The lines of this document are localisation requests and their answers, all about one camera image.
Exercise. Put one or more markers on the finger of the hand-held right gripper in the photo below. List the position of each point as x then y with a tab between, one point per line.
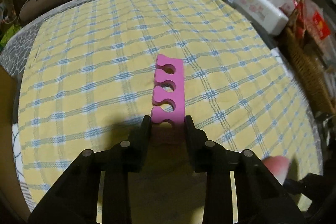
304	187

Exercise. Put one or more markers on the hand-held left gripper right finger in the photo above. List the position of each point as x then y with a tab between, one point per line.
193	140

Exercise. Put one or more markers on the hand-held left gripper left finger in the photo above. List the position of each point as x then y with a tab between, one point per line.
143	140

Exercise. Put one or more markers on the pink foam toe separator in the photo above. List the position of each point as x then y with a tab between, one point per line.
178	87

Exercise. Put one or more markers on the yellow plaid cloth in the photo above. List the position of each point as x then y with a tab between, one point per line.
92	69

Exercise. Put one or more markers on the wicker basket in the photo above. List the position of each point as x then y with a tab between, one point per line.
307	66

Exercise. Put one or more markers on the white floral box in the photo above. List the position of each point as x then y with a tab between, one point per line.
260	8

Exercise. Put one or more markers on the red snack packet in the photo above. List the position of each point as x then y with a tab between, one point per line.
319	23

